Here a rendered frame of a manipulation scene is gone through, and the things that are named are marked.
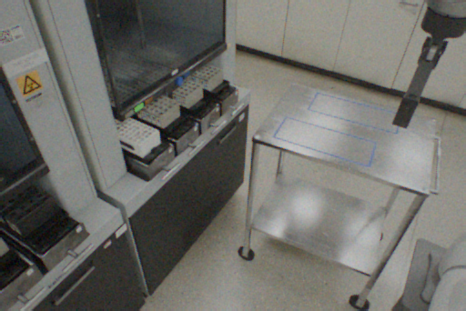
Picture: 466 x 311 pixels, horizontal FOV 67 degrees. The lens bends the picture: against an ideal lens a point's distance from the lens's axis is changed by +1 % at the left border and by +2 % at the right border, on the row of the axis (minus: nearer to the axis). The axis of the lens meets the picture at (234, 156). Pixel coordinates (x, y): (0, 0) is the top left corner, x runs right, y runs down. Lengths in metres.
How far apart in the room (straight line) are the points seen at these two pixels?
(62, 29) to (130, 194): 0.55
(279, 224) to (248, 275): 0.33
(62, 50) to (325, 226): 1.30
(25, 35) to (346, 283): 1.66
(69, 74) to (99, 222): 0.45
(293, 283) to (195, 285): 0.48
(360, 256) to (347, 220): 0.20
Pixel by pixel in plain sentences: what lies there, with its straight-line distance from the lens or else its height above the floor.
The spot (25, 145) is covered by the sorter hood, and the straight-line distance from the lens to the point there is 0.97.
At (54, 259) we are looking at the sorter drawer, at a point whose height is 0.77.
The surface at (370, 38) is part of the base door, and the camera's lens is 3.19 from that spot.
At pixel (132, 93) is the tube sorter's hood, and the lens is 1.14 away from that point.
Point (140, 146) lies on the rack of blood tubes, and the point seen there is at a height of 0.86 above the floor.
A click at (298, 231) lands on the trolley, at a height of 0.28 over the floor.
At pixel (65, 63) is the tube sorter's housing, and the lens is 0.98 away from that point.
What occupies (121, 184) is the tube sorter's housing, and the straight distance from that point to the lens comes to 1.26.
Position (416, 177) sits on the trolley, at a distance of 1.29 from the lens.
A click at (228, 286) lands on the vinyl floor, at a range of 1.83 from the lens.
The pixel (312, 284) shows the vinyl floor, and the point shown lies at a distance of 1.89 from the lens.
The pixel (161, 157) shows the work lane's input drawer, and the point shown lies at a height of 0.79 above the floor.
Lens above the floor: 1.62
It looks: 42 degrees down
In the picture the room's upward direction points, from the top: 2 degrees clockwise
